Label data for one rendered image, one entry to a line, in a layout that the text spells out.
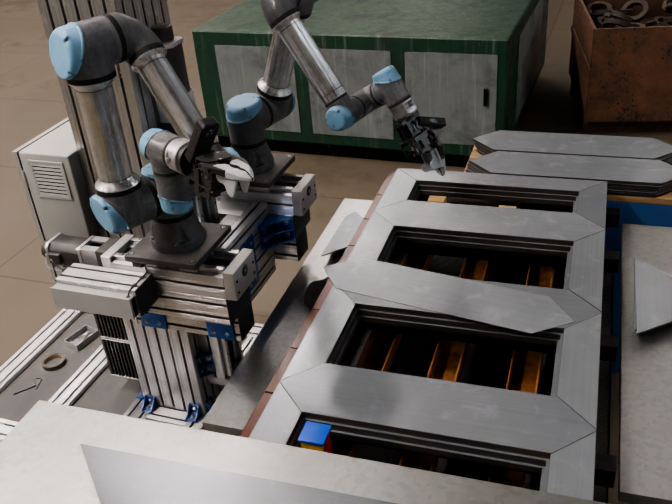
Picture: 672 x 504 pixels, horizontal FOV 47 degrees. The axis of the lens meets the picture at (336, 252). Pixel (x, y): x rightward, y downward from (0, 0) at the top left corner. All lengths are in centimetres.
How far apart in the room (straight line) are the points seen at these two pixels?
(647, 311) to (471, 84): 259
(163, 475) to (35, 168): 130
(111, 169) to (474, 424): 107
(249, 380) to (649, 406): 106
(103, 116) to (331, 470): 101
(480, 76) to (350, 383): 299
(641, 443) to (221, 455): 98
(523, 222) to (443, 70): 224
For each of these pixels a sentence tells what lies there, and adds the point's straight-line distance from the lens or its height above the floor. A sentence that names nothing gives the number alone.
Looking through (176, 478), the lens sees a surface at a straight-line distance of 146.
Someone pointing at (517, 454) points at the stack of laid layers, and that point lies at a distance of 176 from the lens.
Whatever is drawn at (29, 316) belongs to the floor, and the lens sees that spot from 407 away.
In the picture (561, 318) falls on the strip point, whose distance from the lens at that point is 212.
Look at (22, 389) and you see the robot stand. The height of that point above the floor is 21.
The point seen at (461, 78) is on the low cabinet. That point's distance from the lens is 465.
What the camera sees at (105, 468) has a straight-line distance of 152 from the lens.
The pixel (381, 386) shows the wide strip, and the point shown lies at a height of 87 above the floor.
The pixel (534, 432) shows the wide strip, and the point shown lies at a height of 87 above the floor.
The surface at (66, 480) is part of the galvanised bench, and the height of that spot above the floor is 105.
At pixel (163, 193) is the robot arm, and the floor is 134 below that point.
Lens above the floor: 211
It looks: 31 degrees down
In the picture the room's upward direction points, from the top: 5 degrees counter-clockwise
